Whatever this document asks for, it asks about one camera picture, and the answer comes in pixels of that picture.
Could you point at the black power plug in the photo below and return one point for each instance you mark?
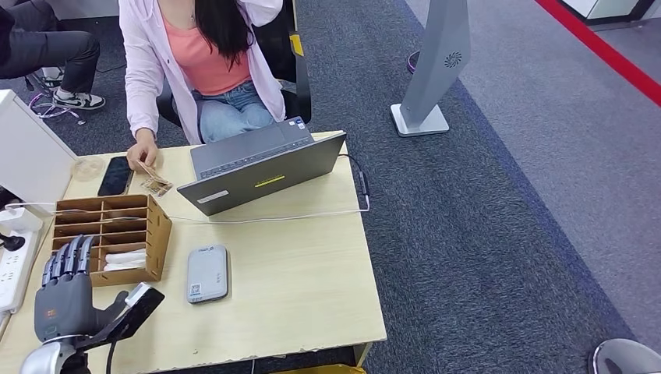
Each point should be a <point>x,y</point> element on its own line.
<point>13,242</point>

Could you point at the white power strip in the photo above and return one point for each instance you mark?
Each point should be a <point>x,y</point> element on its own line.
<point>15,273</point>

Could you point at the person's right hand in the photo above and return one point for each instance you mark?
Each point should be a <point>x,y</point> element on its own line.
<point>142,152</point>

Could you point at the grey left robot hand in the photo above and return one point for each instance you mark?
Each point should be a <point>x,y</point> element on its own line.
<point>64,304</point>

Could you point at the white charger plug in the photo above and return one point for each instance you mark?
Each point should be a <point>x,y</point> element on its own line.
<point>20,220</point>

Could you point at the white monitor box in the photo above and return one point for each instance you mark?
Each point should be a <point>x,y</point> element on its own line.
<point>31,152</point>

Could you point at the person in dark trousers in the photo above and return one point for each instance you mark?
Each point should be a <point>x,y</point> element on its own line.
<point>51,49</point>

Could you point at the wooden card organizer box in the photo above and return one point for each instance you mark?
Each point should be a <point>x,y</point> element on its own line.
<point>160,237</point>

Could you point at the grey kiosk stand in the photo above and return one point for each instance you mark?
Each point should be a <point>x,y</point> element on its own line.
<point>436,62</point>

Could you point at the grey laptop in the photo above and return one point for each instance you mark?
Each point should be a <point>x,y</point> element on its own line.
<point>258,186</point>

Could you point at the seated person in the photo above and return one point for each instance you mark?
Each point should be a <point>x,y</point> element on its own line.
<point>150,62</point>

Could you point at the grey card reader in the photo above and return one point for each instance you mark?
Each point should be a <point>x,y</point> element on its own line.
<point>207,273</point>

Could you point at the dark round stand base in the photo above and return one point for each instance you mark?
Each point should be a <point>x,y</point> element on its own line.
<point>412,63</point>

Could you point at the white key card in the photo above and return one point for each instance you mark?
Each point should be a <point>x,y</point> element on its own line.
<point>126,256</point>
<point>124,267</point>

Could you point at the yellow floor tape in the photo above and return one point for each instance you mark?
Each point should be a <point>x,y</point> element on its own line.
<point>320,370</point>

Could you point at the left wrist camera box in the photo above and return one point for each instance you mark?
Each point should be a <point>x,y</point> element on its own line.
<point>144,304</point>

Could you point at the black smartphone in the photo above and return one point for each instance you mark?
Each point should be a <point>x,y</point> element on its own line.
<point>114,176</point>

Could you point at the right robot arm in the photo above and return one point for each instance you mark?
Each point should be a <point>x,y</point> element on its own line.
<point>627,359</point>

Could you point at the black office chair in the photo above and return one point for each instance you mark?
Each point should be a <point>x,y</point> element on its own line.
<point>302,77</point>

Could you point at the white cabinet with black base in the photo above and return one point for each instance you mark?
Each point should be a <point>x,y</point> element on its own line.
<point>614,8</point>

